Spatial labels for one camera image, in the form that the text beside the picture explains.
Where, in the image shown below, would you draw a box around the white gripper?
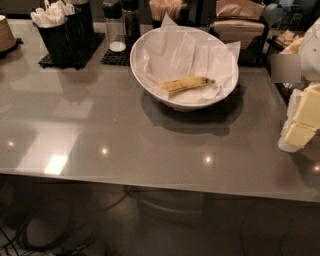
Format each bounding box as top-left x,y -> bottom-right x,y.
287,18 -> 320,129

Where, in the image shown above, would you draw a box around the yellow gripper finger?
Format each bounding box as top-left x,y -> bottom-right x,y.
278,120 -> 316,153

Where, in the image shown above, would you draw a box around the yellow banana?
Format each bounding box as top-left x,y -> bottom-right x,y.
156,76 -> 214,93

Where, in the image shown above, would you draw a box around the white bowl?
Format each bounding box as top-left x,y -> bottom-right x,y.
129,26 -> 240,112

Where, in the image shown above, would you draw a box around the black tray with packets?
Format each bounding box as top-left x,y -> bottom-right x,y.
265,29 -> 305,104

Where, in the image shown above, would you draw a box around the black napkin dispenser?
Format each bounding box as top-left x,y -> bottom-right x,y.
208,17 -> 269,66

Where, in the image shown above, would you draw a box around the brown paper napkins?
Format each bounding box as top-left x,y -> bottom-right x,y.
216,0 -> 264,20

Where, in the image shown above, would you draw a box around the white paper liner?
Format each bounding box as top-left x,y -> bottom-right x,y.
134,13 -> 242,106

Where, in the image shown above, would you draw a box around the wooden stir sticks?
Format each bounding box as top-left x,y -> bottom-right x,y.
149,0 -> 187,21

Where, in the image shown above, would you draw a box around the black rubber mat small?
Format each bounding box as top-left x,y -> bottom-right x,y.
101,41 -> 133,66

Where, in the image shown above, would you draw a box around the dark pepper shaker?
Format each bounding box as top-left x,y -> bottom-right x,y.
121,0 -> 141,41

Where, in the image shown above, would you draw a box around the glass salt shaker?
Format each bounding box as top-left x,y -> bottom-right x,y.
102,0 -> 126,53

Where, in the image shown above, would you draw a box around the black rubber mat left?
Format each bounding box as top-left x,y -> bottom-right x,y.
38,32 -> 105,70

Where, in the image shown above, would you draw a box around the black cutlery holder back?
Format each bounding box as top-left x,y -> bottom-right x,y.
73,0 -> 94,41

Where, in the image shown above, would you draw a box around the black cutlery holder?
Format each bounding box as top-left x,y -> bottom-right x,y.
34,7 -> 85,67
73,0 -> 94,41

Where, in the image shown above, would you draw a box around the black cutlery holder front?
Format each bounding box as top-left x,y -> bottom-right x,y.
34,7 -> 85,67

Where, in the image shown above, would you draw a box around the white plastic cutlery bundle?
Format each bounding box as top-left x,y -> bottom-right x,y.
30,0 -> 75,28

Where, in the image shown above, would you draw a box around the stack of paper cups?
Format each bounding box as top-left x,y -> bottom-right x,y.
0,15 -> 16,52

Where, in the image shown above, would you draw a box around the black floor cables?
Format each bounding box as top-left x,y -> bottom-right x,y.
0,186 -> 131,256

